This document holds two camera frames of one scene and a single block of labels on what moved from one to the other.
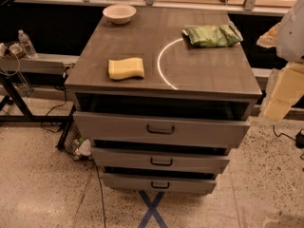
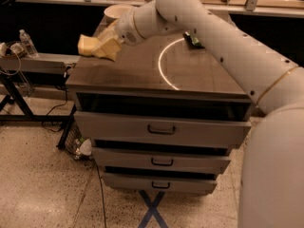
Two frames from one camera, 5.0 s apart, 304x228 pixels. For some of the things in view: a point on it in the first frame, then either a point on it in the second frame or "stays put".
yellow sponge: [125, 68] → [86, 46]
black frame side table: [50, 64] stays put
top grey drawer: [160, 129] stays put
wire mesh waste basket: [75, 145] stays put
